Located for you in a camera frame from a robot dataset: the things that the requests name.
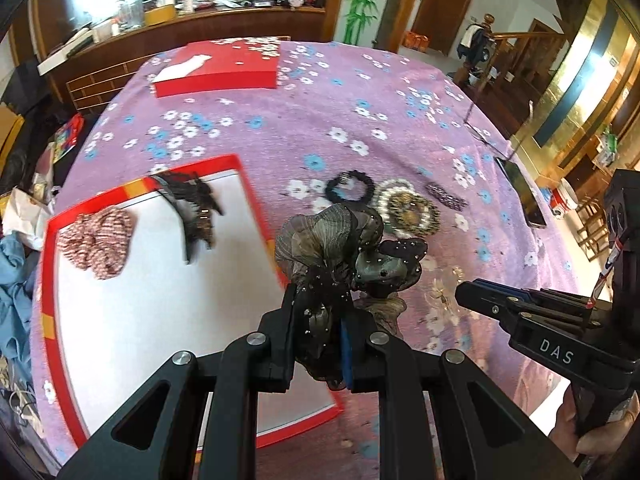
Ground blue cloth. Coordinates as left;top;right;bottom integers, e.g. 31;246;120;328
0;235;41;361

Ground leopard print scrunchie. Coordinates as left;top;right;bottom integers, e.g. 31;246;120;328
387;192;427;226

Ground black smartphone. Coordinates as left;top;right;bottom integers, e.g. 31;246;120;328
494;156;548;229

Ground wooden chairs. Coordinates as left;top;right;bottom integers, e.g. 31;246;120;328
575;170;616;261

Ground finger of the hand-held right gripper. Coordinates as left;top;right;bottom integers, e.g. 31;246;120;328
455;281;608;329
471;278;598;311

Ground dark beaded barrette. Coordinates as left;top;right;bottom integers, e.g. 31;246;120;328
425;182;470;212

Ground white pearl bracelet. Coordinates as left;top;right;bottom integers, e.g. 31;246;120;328
372;180;442;237

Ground colourful red box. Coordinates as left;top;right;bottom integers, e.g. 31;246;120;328
52;112;86;163

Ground white plastic bag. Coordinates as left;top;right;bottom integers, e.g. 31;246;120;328
2;187;53;248

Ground green bamboo wall decal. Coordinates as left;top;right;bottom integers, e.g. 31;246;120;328
345;0;388;43

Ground wooden door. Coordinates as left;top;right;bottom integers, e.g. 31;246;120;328
410;0;483;56

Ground person's right hand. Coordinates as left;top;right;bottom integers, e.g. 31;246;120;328
547;385;640;457

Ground red box lid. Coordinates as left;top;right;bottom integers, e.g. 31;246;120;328
151;42;281;99

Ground wooden stair railing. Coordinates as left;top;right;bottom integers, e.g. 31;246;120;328
465;12;566;136

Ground wooden counter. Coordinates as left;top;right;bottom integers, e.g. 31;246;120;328
10;5;331;111

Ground grey organza scrunchie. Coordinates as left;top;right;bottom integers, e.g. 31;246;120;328
274;205;430;391

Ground red plaid scrunchie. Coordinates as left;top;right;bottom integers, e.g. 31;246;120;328
56;208;135;281

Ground clothes on railing post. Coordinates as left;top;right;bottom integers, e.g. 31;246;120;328
456;22;493;63

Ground black hair claw clip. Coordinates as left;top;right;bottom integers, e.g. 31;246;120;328
150;170;225;265

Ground purple floral tablecloth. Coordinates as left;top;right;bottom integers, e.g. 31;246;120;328
27;37;583;480

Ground black scrunchie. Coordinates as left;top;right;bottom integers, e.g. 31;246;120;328
325;170;376;206

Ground red tray box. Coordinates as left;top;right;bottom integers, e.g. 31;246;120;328
40;154;346;451

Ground yellow cardboard box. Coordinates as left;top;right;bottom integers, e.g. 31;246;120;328
144;4;177;26

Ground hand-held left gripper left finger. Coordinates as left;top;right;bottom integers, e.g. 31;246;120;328
59;284;301;480

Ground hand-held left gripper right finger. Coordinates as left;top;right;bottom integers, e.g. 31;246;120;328
340;310;583;480

